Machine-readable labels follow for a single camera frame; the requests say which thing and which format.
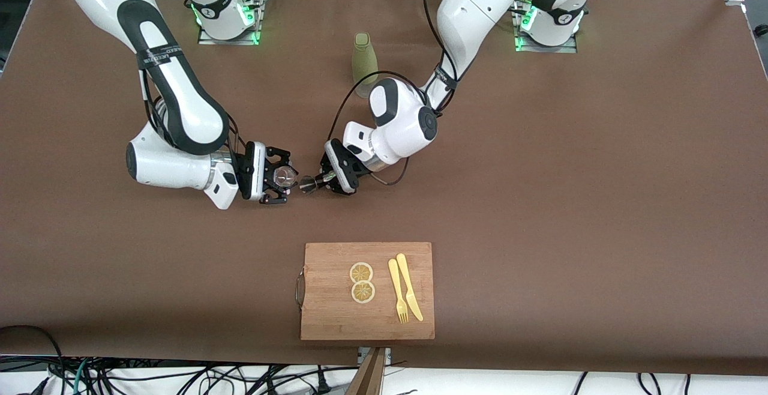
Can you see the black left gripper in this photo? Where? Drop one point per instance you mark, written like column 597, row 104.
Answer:
column 354, row 174

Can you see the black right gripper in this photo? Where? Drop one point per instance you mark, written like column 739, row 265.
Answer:
column 245, row 168

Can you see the clear glass shaker cup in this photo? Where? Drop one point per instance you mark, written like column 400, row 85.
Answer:
column 285, row 177

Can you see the steel jigger measuring cup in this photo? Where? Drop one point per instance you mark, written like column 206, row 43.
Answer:
column 309, row 185

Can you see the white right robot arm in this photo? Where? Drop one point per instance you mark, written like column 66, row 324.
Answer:
column 180, row 101

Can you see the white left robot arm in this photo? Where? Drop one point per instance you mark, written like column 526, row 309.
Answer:
column 480, row 5

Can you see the lemon slice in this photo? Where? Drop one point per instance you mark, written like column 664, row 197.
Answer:
column 363, row 293
column 361, row 271

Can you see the yellow plastic fork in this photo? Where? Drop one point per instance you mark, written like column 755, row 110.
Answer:
column 396, row 287

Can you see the yellow plastic knife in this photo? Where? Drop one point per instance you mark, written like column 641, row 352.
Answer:
column 407, row 281

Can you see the green sleeved glass bottle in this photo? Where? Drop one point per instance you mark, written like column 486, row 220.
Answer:
column 363, row 59

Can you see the wooden cutting board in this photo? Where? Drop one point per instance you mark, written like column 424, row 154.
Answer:
column 336, row 317

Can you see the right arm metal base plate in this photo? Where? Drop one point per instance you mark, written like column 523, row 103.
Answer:
column 207, row 40

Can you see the metal mount bracket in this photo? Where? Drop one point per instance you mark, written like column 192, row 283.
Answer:
column 388, row 354

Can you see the upright camera mount post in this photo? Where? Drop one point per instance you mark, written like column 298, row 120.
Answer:
column 369, row 377

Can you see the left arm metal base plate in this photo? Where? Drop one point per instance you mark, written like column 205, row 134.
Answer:
column 558, row 49

